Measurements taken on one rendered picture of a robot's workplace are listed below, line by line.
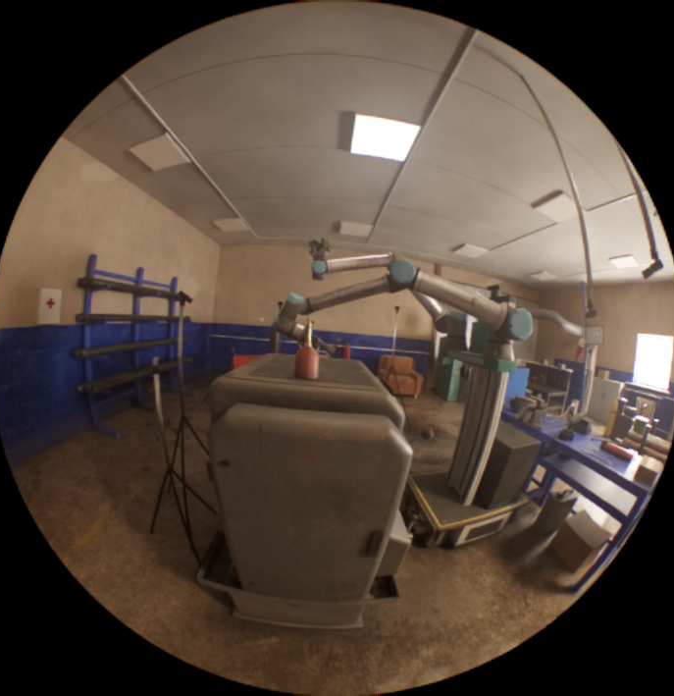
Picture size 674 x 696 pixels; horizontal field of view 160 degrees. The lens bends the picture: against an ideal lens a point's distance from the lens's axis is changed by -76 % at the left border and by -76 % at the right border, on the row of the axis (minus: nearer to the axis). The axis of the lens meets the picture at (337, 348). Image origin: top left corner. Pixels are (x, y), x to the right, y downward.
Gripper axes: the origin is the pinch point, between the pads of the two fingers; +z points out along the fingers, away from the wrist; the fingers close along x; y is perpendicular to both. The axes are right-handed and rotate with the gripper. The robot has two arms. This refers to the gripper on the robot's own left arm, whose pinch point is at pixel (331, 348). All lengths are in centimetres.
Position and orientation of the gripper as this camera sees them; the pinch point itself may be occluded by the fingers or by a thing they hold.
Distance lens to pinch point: 126.3
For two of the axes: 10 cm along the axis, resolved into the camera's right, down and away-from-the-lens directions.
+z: 8.9, 4.5, 0.5
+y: -4.5, 8.9, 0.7
